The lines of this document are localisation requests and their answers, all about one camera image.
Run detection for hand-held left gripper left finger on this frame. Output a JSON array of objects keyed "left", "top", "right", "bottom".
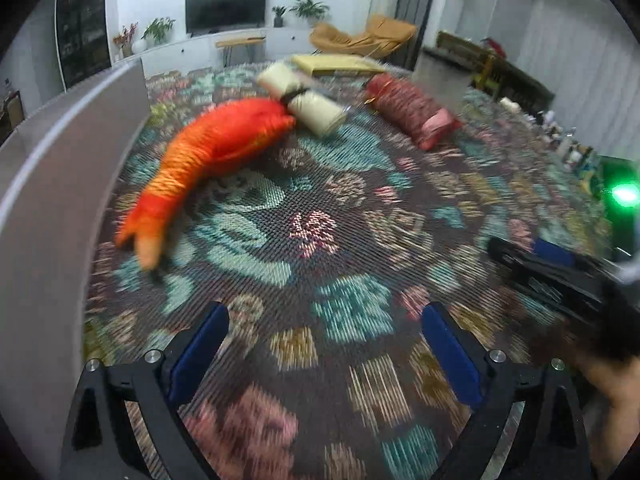
[{"left": 60, "top": 301, "right": 231, "bottom": 480}]

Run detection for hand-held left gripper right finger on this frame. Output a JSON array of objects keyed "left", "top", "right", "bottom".
[{"left": 421, "top": 301, "right": 591, "bottom": 480}]

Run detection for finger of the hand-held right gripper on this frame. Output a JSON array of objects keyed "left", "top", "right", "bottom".
[
  {"left": 487, "top": 236, "right": 616, "bottom": 321},
  {"left": 530, "top": 237, "right": 608, "bottom": 283}
]

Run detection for net-wrapped cloth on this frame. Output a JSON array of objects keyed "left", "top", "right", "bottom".
[{"left": 364, "top": 72, "right": 463, "bottom": 152}]

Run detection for orange fish plush toy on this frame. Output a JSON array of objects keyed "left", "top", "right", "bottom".
[{"left": 115, "top": 97, "right": 297, "bottom": 268}]

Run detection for cream cloth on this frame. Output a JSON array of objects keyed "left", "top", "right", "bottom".
[{"left": 256, "top": 62, "right": 349, "bottom": 139}]

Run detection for person's right forearm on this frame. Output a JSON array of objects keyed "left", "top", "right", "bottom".
[{"left": 572, "top": 350, "right": 640, "bottom": 466}]

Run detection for group of small bottles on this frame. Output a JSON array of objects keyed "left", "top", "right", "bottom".
[{"left": 537, "top": 107, "right": 601, "bottom": 183}]

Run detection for colourful woven blanket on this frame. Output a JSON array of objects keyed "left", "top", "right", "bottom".
[{"left": 82, "top": 60, "right": 631, "bottom": 480}]

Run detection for dark sideboard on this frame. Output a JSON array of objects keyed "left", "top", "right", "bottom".
[{"left": 435, "top": 30, "right": 556, "bottom": 111}]

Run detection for grey headboard panel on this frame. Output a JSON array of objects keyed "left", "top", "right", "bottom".
[{"left": 0, "top": 56, "right": 151, "bottom": 480}]

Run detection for clear plastic container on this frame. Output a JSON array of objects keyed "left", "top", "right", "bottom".
[{"left": 412, "top": 50, "right": 476, "bottom": 96}]

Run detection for grey curtain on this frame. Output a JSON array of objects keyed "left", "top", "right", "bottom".
[{"left": 397, "top": 0, "right": 441, "bottom": 68}]

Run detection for yellow flat box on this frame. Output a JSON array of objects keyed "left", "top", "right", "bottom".
[{"left": 290, "top": 53, "right": 388, "bottom": 75}]

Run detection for orange lounge chair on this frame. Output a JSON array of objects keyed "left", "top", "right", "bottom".
[{"left": 310, "top": 14, "right": 418, "bottom": 61}]

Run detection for white television cabinet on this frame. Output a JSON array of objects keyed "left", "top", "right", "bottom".
[{"left": 140, "top": 27, "right": 321, "bottom": 78}]

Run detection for wooden bench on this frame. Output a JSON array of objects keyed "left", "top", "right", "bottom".
[{"left": 215, "top": 35, "right": 266, "bottom": 67}]

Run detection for red flower potted plant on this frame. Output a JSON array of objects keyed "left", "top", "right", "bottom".
[{"left": 112, "top": 22, "right": 139, "bottom": 58}]

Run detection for green potted plant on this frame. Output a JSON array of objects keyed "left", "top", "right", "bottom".
[{"left": 141, "top": 16, "right": 177, "bottom": 45}]

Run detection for large leafy potted plant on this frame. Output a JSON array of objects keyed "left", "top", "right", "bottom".
[{"left": 290, "top": 0, "right": 331, "bottom": 22}]

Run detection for black television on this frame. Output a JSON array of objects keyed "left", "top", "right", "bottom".
[{"left": 185, "top": 0, "right": 268, "bottom": 37}]

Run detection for glass display cabinet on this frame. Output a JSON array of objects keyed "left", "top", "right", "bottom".
[{"left": 54, "top": 0, "right": 111, "bottom": 92}]

